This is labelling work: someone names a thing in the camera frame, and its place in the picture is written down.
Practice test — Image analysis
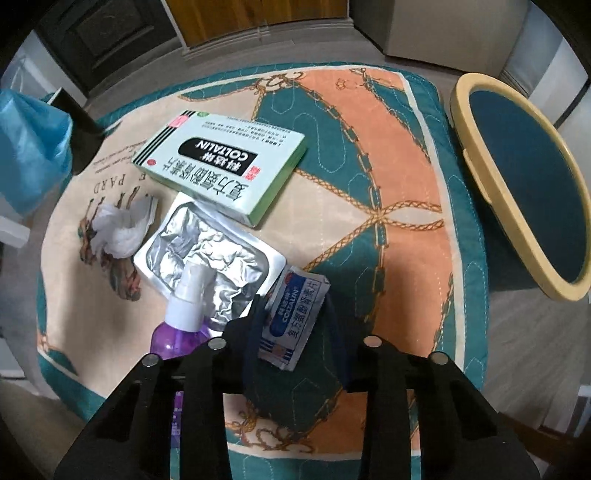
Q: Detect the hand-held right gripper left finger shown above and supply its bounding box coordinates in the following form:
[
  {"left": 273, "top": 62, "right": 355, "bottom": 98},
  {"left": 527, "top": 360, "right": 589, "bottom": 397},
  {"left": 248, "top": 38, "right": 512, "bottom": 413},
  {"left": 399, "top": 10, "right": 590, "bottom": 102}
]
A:
[{"left": 54, "top": 295, "right": 273, "bottom": 480}]

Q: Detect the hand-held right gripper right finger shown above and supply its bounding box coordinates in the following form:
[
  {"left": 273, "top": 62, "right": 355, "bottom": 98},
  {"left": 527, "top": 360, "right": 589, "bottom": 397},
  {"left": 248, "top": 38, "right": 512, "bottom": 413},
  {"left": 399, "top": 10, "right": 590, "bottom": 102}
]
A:
[{"left": 323, "top": 286, "right": 541, "bottom": 480}]

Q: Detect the blue and white medicine sachet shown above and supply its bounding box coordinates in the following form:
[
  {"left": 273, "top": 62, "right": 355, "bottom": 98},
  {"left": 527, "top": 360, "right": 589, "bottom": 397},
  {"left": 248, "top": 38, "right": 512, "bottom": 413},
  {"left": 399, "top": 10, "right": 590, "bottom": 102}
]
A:
[{"left": 257, "top": 265, "right": 331, "bottom": 373}]

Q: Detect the yellow rimmed blue trash bin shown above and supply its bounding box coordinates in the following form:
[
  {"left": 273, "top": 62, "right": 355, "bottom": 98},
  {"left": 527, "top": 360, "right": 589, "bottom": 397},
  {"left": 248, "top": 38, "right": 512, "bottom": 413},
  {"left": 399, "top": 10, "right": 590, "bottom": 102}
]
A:
[{"left": 450, "top": 73, "right": 591, "bottom": 303}]

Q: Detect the purple spray bottle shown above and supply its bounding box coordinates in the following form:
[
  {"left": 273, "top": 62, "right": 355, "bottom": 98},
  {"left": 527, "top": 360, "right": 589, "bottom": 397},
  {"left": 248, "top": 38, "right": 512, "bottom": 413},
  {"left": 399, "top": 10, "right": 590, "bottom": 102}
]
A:
[{"left": 150, "top": 265, "right": 219, "bottom": 448}]

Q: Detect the silver foil blister tray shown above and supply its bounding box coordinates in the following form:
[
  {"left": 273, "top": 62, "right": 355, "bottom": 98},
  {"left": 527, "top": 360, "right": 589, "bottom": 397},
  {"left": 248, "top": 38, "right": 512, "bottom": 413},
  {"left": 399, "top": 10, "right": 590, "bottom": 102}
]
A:
[{"left": 134, "top": 191, "right": 287, "bottom": 333}]

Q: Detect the teal and orange quilted mat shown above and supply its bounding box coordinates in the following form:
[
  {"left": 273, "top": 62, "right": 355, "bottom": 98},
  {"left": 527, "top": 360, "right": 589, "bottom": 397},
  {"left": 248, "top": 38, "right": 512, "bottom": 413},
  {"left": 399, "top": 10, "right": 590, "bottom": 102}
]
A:
[{"left": 36, "top": 62, "right": 490, "bottom": 480}]

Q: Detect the crumpled white tissue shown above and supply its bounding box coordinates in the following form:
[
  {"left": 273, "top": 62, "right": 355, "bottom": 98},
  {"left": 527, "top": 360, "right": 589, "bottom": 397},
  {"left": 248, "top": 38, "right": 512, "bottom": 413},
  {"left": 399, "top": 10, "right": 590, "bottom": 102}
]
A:
[{"left": 90, "top": 193, "right": 160, "bottom": 259}]

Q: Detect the green and white medicine box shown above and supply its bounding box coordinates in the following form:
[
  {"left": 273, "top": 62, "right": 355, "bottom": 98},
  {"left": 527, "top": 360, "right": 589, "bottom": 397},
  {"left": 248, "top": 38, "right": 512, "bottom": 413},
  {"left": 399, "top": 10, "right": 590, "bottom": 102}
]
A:
[{"left": 131, "top": 109, "right": 308, "bottom": 227}]

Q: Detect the white flat object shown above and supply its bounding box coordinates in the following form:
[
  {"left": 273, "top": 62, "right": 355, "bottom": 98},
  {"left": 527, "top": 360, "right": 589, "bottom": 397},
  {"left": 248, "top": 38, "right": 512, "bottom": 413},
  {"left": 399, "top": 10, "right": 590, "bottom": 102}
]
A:
[{"left": 0, "top": 215, "right": 31, "bottom": 248}]

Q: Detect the blue plastic bag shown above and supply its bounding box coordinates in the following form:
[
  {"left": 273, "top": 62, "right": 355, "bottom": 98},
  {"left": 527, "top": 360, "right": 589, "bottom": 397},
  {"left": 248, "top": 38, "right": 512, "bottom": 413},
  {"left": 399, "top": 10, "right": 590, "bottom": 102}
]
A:
[{"left": 0, "top": 88, "right": 75, "bottom": 216}]

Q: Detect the wooden cabinet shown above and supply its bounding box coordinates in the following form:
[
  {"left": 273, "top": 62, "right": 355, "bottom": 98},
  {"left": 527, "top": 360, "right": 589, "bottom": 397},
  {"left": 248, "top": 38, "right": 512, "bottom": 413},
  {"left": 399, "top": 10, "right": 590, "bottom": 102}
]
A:
[{"left": 165, "top": 0, "right": 352, "bottom": 49}]

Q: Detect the grey refrigerator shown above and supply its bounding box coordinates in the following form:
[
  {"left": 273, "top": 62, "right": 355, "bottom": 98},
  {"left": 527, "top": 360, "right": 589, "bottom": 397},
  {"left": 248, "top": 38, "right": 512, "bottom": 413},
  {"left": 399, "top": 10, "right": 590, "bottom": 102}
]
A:
[{"left": 353, "top": 0, "right": 539, "bottom": 61}]

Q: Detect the dark panel door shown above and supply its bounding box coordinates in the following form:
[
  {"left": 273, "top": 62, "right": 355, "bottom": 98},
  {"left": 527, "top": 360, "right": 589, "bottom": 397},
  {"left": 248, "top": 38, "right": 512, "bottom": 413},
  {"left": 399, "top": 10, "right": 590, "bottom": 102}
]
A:
[{"left": 34, "top": 0, "right": 185, "bottom": 97}]

